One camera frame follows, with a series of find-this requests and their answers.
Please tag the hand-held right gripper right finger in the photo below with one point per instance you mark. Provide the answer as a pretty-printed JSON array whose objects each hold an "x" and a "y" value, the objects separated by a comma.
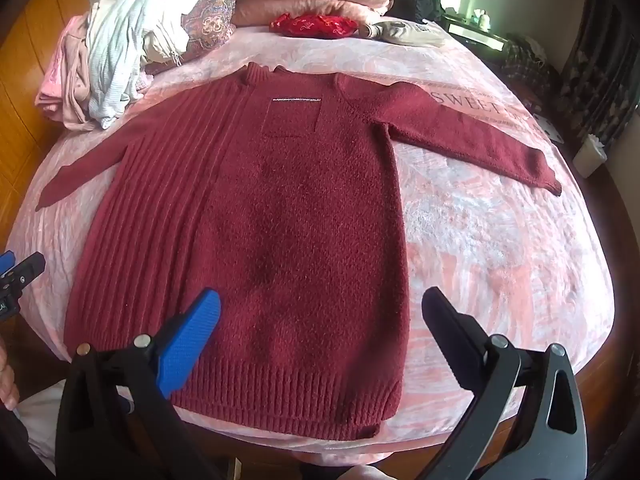
[{"x": 450, "y": 325}]

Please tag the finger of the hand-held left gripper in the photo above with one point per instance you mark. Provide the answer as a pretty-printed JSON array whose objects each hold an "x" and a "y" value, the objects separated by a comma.
[
  {"x": 27, "y": 270},
  {"x": 6, "y": 261}
]

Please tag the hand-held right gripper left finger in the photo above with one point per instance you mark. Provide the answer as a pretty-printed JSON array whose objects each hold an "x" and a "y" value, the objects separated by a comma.
[{"x": 192, "y": 340}]

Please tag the dark red knit sweater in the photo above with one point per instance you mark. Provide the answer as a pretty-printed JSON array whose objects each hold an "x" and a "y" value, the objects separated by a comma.
[{"x": 280, "y": 220}]

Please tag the person's left hand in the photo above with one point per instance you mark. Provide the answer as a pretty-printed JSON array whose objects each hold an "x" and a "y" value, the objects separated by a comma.
[{"x": 7, "y": 375}]

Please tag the pink patterned blanket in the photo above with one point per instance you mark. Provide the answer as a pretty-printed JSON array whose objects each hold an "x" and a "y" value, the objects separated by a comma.
[{"x": 475, "y": 240}]

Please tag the pale pink garment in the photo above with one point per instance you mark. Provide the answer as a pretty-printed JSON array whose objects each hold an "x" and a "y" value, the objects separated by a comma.
[{"x": 70, "y": 90}]

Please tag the white paper cup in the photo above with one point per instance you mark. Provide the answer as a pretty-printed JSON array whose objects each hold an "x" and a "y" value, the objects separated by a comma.
[{"x": 590, "y": 157}]

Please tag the white ribbed garment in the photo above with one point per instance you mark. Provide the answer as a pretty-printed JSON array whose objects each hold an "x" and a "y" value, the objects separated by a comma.
[{"x": 115, "y": 50}]

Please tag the cream garment with zipper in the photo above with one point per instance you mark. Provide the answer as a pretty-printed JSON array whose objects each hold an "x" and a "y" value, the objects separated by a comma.
[{"x": 162, "y": 42}]

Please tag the black side table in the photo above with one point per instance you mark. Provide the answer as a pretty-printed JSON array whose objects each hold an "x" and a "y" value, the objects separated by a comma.
[{"x": 475, "y": 35}]

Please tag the beige cloth bag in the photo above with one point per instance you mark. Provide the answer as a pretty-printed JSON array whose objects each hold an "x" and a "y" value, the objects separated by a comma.
[{"x": 410, "y": 34}]

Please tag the white bottle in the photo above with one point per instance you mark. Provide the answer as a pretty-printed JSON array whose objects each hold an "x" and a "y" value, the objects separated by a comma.
[{"x": 483, "y": 19}]

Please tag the paisley pillow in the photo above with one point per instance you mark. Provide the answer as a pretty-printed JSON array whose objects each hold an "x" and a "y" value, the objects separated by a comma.
[{"x": 212, "y": 20}]

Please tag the red embroidered pouch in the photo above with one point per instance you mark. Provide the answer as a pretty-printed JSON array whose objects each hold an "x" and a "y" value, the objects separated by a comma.
[{"x": 310, "y": 25}]

